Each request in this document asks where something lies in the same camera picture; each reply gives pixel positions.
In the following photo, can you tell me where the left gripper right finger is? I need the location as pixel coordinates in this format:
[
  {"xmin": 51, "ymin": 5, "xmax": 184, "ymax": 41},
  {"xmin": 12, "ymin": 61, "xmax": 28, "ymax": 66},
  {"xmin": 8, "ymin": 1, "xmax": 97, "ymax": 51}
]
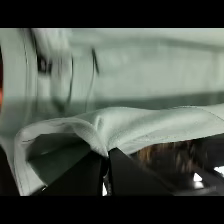
[{"xmin": 107, "ymin": 147, "xmax": 178, "ymax": 197}]

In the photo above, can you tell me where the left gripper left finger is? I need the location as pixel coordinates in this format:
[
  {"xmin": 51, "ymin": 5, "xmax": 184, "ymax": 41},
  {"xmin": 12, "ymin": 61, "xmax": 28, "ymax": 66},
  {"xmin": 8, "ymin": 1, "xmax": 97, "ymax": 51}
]
[{"xmin": 32, "ymin": 149, "xmax": 109, "ymax": 197}]

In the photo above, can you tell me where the pale green T-shirt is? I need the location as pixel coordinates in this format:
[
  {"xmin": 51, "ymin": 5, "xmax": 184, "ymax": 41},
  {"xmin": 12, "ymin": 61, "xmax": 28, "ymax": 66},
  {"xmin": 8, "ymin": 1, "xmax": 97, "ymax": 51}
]
[{"xmin": 0, "ymin": 28, "xmax": 224, "ymax": 197}]

